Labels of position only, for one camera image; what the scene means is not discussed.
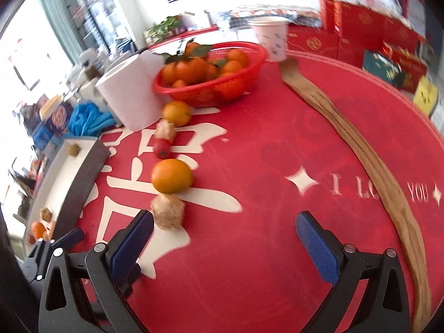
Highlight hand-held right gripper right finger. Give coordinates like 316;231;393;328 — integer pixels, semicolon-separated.
295;211;412;333

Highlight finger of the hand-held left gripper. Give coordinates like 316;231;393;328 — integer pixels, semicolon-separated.
52;228;85;254

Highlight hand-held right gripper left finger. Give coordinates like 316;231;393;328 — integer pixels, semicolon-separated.
38;209;155;333

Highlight beige walnut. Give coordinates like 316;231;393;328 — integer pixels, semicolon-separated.
153;120;176;143
150;194;186;230

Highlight grey white tray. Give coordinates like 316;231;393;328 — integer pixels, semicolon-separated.
26;138;112;241

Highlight red printed table mat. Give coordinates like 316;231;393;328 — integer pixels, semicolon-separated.
74;50;444;333

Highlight small red tomato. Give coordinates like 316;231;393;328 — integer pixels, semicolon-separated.
153;139;171;159

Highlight colourful printed box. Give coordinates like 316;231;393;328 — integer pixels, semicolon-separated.
40;95;75;132

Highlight wooden back scratcher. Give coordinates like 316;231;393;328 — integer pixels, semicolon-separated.
279;58;432;333

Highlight white paper towel roll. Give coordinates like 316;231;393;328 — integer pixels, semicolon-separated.
95;51;167;130

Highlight red plastic basket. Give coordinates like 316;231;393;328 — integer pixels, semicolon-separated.
153;42;268;108

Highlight yellow box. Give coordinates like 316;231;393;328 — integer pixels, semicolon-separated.
413;76;439;117

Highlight pile of leafy tangerines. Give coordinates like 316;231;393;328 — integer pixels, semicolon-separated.
161;40;250;89

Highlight dark green gift box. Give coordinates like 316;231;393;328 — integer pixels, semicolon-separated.
362;50;406;89

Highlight patterned paper cup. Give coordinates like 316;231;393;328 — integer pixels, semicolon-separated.
250;17;289;63

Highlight green potted plant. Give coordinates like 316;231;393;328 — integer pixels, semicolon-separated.
144;16;184;44

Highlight stack of red gift boxes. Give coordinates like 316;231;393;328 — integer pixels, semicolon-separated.
286;0;429;89

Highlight glass door cabinet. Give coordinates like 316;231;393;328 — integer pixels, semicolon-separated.
38;0;139;63

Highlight checkered cloth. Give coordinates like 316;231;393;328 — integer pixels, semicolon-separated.
222;3;320;28

